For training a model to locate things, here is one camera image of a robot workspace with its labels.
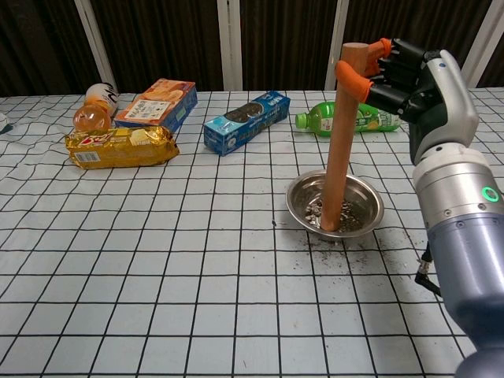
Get blue cookie box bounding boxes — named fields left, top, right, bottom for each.
left=202, top=91, right=291, bottom=158

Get white metal frame post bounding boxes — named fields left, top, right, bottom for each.
left=324, top=0, right=350, bottom=91
left=73, top=0, right=119, bottom=95
left=216, top=0, right=243, bottom=92
left=462, top=0, right=504, bottom=88

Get green drink bottle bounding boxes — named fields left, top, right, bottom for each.
left=295, top=101, right=403, bottom=138

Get gold biscuit packet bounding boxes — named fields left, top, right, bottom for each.
left=65, top=125, right=180, bottom=170

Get orange juice bottle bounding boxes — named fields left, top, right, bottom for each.
left=73, top=81, right=120, bottom=132

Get white checkered tablecloth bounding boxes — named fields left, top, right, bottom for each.
left=0, top=88, right=504, bottom=378

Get orange biscuit box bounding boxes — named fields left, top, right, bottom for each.
left=113, top=77, right=198, bottom=135

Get wooden rolling pin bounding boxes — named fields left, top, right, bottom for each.
left=321, top=43, right=369, bottom=232

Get stainless steel bowl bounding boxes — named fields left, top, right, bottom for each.
left=285, top=169, right=385, bottom=242

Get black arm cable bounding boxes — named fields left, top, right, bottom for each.
left=414, top=242, right=443, bottom=295

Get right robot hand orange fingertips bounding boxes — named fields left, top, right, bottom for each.
left=335, top=38, right=480, bottom=165

